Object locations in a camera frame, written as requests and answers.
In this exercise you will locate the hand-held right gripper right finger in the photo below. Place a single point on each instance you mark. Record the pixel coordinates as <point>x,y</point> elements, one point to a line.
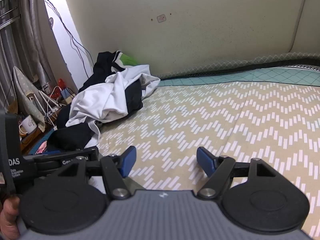
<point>205,160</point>

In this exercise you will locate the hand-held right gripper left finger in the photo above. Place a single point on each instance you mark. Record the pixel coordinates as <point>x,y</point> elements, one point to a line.
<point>128,160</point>

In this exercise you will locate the white shirt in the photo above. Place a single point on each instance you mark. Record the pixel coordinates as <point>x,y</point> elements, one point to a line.
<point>100,100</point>

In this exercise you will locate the person's left hand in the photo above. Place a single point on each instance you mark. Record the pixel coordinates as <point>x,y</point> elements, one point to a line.
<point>8,217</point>

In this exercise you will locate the white enamel mug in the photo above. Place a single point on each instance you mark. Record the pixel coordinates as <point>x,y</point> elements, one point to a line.
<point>29,125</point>

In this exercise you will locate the beige chevron patterned blanket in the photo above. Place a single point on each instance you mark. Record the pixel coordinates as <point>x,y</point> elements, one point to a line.
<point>225,117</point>

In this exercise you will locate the ironing board with dotted cover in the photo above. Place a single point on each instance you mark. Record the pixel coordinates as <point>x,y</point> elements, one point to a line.
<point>27,92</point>

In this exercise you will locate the small blue box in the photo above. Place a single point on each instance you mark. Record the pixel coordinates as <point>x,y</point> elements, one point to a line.
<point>65,93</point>

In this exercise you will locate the red plastic object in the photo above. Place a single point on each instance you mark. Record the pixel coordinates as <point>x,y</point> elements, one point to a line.
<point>62,83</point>

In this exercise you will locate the black green striped garment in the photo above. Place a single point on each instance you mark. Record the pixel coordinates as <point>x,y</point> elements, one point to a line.
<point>102,65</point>

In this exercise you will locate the grey curtain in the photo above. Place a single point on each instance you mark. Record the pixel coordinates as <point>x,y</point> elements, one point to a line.
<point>27,42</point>

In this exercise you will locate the teal quilted blanket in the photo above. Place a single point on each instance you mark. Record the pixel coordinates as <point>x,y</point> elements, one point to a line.
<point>275,76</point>

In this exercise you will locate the metal rack bars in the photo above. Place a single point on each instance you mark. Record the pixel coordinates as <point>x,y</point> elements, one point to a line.
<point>10,12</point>

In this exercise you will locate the wall hook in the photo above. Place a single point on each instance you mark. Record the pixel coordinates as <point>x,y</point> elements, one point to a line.
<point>51,23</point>

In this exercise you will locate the small pink wall sticker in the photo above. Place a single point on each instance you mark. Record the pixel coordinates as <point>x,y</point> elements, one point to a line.
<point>161,18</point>

